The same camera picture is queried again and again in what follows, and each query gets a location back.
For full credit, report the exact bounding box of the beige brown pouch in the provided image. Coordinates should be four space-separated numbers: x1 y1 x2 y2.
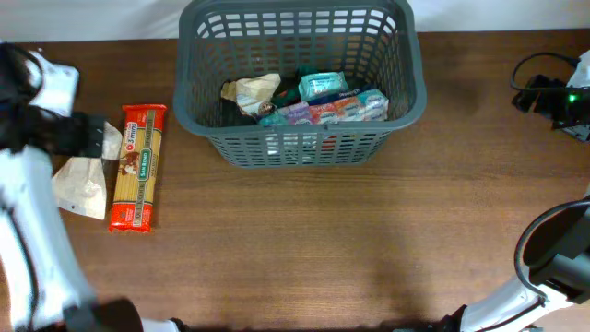
220 74 281 118

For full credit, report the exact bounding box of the light blue tissue pack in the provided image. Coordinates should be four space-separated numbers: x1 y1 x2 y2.
298 72 348 101

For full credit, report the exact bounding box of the San Remo spaghetti packet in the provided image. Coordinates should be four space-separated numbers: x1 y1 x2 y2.
109 104 167 232

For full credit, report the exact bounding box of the green coffee snack bag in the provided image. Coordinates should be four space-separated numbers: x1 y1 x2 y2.
270 65 318 108

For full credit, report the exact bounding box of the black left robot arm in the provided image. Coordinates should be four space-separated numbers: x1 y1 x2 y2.
1 42 189 331

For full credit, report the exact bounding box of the grey plastic basket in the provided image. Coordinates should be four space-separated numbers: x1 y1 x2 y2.
173 0 427 169

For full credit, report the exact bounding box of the Kleenex tissue multipack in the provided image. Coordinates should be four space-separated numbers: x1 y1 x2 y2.
259 86 389 126

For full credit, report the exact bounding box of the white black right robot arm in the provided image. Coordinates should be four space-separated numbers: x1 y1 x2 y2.
427 53 589 332

